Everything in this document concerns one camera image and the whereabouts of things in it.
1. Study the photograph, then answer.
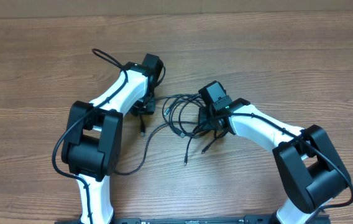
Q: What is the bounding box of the black usb cable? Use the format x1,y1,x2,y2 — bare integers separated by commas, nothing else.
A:
113,93,230,176

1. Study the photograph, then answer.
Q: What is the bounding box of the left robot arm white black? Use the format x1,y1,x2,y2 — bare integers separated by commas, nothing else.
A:
53,49,165,223

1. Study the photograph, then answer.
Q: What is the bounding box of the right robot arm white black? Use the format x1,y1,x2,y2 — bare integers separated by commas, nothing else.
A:
194,81,353,223

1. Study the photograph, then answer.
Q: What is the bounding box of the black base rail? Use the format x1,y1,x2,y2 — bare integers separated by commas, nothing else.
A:
111,215,277,224

